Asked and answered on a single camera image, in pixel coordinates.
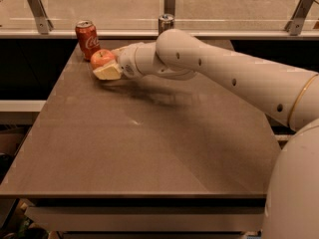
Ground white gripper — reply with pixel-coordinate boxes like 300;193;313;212
93;43;143;81

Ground red apple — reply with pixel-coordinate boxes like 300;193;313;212
91;49;115;69

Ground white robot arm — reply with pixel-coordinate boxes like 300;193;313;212
93;29;319;239

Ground red coke can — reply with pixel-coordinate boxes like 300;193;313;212
75;20;101;61

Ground silver blue energy drink can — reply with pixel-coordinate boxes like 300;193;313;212
158;14;174;34

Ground left metal bracket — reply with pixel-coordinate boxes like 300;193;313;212
27;0;54;35

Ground metal bracket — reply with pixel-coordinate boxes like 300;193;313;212
284;0;315;36
163;0;175;15
27;0;54;35

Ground middle metal bracket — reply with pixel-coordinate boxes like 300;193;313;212
163;0;175;15

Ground right metal bracket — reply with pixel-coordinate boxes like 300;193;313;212
284;0;315;36

